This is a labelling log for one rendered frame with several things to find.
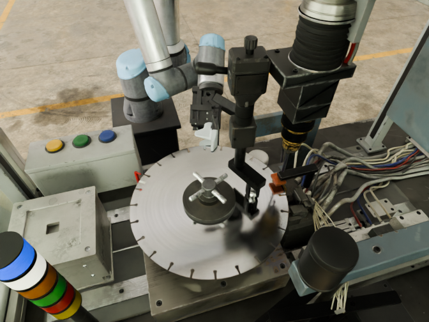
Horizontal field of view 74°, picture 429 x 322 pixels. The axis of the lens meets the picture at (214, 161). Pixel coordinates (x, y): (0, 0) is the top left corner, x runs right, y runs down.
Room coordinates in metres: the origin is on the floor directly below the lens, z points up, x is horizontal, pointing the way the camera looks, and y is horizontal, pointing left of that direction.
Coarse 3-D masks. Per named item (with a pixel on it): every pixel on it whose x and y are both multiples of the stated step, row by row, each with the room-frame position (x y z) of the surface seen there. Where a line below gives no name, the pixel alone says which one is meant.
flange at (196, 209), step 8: (192, 184) 0.38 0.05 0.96; (200, 184) 0.38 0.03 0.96; (224, 184) 0.38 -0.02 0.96; (184, 192) 0.36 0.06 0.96; (192, 192) 0.36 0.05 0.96; (224, 192) 0.36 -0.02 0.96; (232, 192) 0.36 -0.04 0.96; (184, 200) 0.34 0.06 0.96; (200, 200) 0.33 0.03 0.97; (208, 200) 0.33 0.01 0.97; (216, 200) 0.33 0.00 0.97; (232, 200) 0.34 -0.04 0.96; (184, 208) 0.32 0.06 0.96; (192, 208) 0.32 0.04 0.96; (200, 208) 0.32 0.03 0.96; (208, 208) 0.32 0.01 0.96; (216, 208) 0.32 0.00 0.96; (224, 208) 0.32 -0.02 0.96; (232, 208) 0.32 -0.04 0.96; (192, 216) 0.30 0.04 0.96; (200, 216) 0.30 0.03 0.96; (208, 216) 0.30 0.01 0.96; (216, 216) 0.30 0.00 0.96; (224, 216) 0.30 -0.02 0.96
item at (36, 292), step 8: (48, 264) 0.15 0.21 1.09; (48, 272) 0.14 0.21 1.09; (56, 272) 0.15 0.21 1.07; (48, 280) 0.13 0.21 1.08; (56, 280) 0.14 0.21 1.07; (32, 288) 0.12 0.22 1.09; (40, 288) 0.12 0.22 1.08; (48, 288) 0.13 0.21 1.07; (24, 296) 0.12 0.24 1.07; (32, 296) 0.12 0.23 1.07; (40, 296) 0.12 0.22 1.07
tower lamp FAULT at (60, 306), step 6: (66, 282) 0.15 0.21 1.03; (66, 288) 0.14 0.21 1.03; (72, 288) 0.15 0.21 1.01; (66, 294) 0.14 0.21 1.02; (72, 294) 0.14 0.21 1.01; (60, 300) 0.13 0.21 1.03; (66, 300) 0.13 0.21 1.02; (72, 300) 0.13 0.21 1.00; (54, 306) 0.12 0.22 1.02; (60, 306) 0.12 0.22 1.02; (66, 306) 0.12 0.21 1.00; (48, 312) 0.12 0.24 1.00; (54, 312) 0.12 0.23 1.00
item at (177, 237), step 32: (160, 160) 0.46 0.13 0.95; (192, 160) 0.46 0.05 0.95; (224, 160) 0.46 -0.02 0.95; (256, 160) 0.46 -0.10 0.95; (160, 192) 0.37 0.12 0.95; (160, 224) 0.29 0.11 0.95; (192, 224) 0.29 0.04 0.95; (224, 224) 0.29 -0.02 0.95; (256, 224) 0.29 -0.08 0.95; (160, 256) 0.22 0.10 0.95; (192, 256) 0.22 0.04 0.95; (224, 256) 0.22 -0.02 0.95
